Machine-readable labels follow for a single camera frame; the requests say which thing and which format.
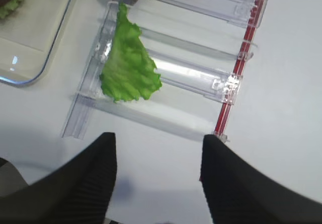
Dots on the clear acrylic right rack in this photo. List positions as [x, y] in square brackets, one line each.
[200, 48]

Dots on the white serving tray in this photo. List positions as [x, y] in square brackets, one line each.
[28, 37]

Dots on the green lettuce leaf in rack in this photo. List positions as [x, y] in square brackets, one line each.
[129, 72]

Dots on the green lettuce on tray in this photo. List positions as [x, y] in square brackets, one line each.
[10, 7]

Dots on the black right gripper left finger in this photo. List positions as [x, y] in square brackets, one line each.
[77, 192]

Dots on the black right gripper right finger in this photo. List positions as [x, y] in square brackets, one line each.
[238, 193]

